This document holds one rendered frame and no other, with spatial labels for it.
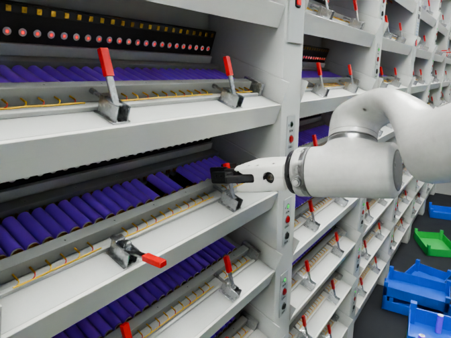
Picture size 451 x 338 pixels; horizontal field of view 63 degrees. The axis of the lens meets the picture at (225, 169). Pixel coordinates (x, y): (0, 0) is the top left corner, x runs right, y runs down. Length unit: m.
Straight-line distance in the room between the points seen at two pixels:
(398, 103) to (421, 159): 0.09
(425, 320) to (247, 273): 0.76
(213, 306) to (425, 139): 0.52
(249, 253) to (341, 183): 0.42
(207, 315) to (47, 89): 0.50
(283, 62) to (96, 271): 0.55
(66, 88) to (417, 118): 0.43
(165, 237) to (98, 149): 0.20
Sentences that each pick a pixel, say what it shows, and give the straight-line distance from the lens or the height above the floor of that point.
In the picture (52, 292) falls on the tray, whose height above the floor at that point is 0.96.
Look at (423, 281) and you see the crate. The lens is 2.38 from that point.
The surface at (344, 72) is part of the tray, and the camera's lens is 1.51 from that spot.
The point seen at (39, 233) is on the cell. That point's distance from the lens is 0.56.
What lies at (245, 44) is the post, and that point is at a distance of 0.87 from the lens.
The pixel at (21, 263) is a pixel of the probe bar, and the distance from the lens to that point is 0.52.
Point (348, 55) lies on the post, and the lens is 1.51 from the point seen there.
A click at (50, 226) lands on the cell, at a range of 0.58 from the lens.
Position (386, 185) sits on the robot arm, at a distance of 0.56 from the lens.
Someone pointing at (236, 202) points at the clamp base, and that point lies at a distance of 0.72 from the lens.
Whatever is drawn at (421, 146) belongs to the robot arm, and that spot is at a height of 1.14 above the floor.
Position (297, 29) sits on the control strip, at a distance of 0.87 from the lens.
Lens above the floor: 1.21
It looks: 14 degrees down
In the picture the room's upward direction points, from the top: straight up
